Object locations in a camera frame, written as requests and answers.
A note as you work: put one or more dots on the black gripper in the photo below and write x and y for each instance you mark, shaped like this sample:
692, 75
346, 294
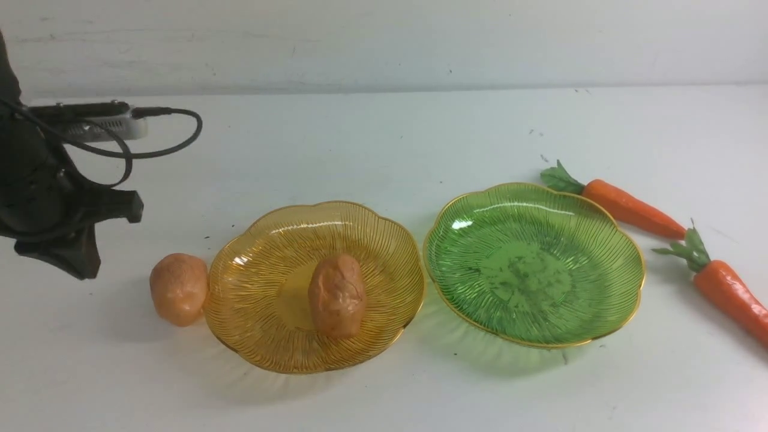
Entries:
49, 209

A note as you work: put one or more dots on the brown potato one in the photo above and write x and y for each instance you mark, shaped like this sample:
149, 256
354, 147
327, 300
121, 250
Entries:
337, 296
179, 288

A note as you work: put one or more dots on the orange carrot one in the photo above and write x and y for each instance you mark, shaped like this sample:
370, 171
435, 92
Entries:
622, 206

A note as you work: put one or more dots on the orange carrot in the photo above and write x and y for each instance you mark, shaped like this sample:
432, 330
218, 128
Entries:
720, 284

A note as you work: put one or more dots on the amber ribbed glass plate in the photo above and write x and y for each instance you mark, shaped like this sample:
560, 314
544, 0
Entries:
258, 301

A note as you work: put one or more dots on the green ribbed glass plate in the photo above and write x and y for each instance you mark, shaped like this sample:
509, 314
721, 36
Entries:
533, 266

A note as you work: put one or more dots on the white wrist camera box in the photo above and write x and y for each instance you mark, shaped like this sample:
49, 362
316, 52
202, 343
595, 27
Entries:
89, 122

